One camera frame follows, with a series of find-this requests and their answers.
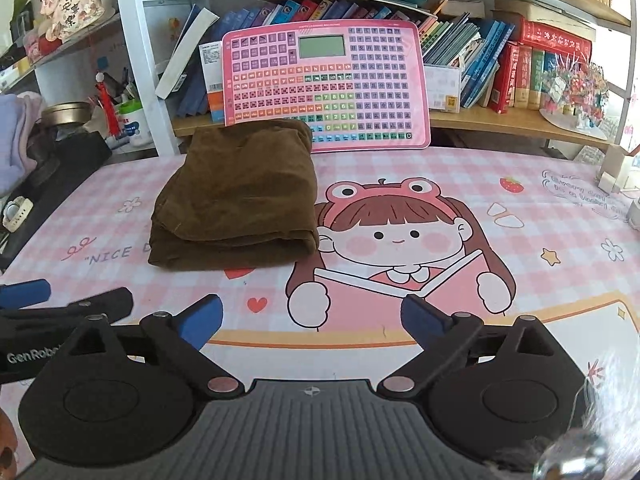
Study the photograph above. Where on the stack of leaning blue workbooks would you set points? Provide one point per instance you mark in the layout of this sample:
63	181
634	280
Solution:
470	55

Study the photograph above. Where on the white smart watch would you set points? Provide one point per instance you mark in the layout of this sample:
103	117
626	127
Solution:
16	214

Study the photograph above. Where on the orange and white barcode book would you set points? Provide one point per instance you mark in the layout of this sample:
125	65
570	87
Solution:
212	85

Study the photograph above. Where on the pink plush decoration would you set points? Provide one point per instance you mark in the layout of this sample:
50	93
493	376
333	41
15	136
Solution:
72	7

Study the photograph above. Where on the thick red dictionary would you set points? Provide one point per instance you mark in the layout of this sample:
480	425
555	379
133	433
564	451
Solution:
505	77

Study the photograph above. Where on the pink learning machine toy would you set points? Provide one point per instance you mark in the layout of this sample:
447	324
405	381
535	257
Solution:
350	90

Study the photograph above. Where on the row of thin blue books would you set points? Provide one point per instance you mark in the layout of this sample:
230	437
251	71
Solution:
320	10

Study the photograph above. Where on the white and wood bookshelf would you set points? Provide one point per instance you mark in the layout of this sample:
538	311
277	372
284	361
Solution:
475	122

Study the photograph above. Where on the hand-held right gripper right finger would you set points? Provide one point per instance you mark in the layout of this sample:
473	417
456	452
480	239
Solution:
422	321

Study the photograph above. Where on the fluffy white sleeve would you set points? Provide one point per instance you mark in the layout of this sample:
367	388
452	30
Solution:
570	455

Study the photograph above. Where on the gold round tin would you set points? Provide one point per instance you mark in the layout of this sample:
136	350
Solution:
65	114

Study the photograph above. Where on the white barcode box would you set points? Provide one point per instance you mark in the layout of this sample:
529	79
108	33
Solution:
442	87

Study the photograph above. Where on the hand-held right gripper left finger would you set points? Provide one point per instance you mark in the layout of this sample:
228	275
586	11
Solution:
202	322

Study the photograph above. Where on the white bottle green cap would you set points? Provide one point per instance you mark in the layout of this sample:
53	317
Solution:
132	127

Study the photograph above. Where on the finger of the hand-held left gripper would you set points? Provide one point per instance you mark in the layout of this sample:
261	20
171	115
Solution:
25	292
60	315

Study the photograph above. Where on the colourful bead tree ornament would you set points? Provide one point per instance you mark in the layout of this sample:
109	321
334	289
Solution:
575	90

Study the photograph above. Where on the black bag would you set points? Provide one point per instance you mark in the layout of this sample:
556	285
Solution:
70	170

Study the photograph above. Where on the lilac cloth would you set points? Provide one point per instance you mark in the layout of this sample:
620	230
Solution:
15	140

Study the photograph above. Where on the flat-lying red book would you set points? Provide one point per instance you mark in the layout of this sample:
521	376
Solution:
555	37

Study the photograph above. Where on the green dictionary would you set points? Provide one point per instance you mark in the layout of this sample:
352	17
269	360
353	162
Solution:
536	77

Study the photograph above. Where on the white plate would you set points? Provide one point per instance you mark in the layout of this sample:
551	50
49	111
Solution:
575	127

